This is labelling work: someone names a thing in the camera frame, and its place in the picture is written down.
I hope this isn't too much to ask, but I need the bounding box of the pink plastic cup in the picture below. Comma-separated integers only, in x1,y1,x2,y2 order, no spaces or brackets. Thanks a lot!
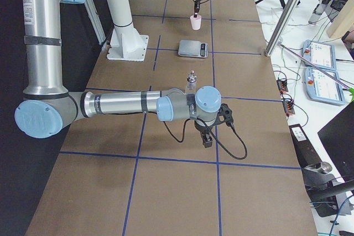
190,14,202,30

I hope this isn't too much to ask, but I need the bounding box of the clear glass sauce bottle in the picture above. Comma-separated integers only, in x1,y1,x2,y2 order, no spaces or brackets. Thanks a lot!
185,70,197,94

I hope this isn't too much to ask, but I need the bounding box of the silver digital kitchen scale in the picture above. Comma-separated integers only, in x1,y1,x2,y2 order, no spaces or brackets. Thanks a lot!
178,40,209,58

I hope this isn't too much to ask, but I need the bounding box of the white mounting pillar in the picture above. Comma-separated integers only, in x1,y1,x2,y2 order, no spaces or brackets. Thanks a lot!
107,0,149,61

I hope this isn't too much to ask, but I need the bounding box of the lower blue teach pendant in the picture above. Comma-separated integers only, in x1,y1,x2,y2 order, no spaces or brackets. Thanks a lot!
304,67,346,106

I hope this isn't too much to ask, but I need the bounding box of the blue teach pendant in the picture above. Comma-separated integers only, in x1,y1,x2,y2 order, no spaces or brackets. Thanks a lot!
302,40,336,70
304,67,346,106

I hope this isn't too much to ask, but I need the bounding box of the upper blue teach pendant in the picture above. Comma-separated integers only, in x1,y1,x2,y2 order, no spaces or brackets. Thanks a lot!
302,40,336,70

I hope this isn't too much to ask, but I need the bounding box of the metal rod green tip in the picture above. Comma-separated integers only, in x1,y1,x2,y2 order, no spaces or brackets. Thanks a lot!
277,41,354,102

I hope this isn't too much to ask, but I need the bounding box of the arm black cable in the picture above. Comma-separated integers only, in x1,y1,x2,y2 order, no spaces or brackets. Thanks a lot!
163,119,248,160

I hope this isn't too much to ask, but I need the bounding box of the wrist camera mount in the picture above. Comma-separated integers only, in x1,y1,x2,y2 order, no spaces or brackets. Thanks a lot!
214,103,235,128

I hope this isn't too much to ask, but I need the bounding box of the aluminium frame post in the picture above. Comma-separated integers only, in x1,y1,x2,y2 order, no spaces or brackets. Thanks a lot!
262,0,317,57

